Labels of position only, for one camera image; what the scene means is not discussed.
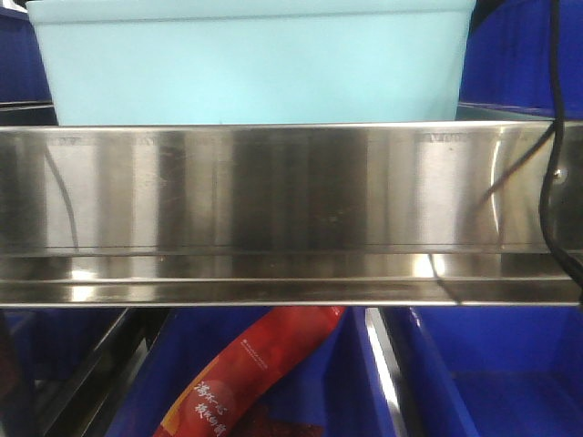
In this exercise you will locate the dark blue bin upper left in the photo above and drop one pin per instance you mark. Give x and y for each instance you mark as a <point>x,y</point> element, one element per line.
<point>23,76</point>

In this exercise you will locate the red snack bag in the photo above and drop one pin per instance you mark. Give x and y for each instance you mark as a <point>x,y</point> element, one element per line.
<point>236,378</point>

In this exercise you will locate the dark blue bin upper right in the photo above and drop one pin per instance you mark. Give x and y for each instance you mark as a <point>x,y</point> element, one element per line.
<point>506,60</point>

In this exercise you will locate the dark blue bin lower right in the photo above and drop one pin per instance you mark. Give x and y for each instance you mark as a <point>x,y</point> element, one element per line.
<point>492,371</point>

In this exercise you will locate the light blue plastic bin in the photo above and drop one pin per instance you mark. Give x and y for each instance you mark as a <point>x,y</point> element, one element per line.
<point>251,62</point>

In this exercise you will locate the dark blue bin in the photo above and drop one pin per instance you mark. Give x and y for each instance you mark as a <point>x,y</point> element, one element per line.
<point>492,371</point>
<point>51,343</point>
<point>23,76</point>
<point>337,388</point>
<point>506,60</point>

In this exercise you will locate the dark blue bin lower middle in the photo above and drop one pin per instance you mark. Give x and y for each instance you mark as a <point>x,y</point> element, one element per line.
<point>337,388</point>

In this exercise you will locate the stainless steel shelf rail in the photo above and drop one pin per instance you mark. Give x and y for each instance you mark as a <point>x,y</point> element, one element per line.
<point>438,213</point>

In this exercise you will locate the dark blue bin lower left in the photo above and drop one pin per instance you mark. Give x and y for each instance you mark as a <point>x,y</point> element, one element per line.
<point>51,343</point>

